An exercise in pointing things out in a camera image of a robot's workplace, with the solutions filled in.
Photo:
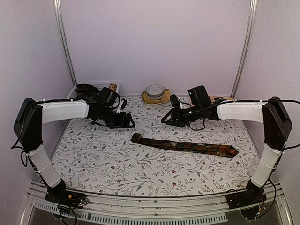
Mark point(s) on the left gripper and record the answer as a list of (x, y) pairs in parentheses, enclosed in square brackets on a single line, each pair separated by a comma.
[(122, 123)]

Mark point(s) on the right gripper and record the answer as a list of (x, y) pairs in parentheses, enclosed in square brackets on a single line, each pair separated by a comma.
[(177, 118)]

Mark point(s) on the brown green patterned tie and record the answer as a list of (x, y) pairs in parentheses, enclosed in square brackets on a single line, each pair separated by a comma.
[(193, 147)]

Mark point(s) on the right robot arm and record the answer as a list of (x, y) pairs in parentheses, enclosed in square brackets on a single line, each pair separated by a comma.
[(271, 113)]

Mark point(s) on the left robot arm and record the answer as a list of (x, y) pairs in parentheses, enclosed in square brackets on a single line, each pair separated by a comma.
[(103, 107)]

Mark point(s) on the yellow woven mat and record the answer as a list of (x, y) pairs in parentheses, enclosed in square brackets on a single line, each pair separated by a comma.
[(156, 100)]

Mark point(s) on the yellow spotted tie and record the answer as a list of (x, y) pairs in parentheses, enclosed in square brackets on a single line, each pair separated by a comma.
[(113, 87)]

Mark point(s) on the white plastic basket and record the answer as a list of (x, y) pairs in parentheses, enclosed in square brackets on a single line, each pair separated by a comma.
[(100, 85)]

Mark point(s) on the wooden compartment box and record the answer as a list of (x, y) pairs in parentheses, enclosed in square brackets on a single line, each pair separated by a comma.
[(216, 98)]

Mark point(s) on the dark red patterned tie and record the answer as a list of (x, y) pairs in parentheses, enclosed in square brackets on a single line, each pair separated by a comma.
[(86, 91)]

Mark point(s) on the floral tablecloth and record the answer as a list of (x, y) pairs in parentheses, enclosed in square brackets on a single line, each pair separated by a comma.
[(97, 159)]

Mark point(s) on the clear drinking glass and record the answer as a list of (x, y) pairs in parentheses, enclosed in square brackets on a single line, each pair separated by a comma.
[(253, 164)]

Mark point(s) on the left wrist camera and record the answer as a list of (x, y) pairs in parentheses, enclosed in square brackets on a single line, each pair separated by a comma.
[(122, 105)]

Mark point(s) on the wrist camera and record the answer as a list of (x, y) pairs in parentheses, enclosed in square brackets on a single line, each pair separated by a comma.
[(122, 105), (175, 102)]

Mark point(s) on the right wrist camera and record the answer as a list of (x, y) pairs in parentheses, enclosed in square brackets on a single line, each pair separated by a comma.
[(175, 102)]

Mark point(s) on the front metal rail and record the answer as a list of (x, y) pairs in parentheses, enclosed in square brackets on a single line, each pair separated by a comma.
[(188, 210)]

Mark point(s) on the left metal frame post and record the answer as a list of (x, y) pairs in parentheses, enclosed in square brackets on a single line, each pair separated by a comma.
[(64, 41)]

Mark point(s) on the metal frame post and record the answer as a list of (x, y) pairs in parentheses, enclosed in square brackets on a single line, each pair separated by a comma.
[(64, 41), (246, 44)]

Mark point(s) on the right metal frame post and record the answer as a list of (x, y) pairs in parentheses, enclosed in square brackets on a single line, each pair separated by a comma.
[(246, 44)]

